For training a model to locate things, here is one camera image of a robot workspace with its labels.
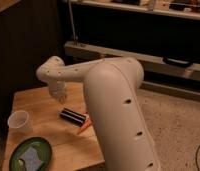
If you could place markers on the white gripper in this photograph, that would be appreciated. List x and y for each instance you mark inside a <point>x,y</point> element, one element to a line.
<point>57,90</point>

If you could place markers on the black striped eraser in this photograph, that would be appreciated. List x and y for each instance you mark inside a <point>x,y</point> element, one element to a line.
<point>73,117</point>

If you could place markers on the orange toy carrot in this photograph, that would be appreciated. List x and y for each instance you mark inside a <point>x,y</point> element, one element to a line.
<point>84,126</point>

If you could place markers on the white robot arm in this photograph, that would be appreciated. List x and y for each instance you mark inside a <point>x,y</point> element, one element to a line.
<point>109,89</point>

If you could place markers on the clear plastic cup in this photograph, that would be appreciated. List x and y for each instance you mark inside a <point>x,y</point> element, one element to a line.
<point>20,121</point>

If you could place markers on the green round plate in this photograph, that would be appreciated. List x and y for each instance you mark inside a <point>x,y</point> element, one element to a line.
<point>43,148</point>

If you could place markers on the blue sponge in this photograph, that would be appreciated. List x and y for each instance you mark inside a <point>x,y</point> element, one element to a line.
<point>31,159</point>

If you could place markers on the vertical metal pole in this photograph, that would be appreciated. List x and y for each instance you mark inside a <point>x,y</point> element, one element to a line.
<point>75,38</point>

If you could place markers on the metal frame rail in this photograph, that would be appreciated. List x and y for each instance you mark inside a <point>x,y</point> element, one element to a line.
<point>150,63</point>

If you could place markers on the black handle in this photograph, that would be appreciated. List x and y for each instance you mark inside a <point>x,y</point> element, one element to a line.
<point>182,64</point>

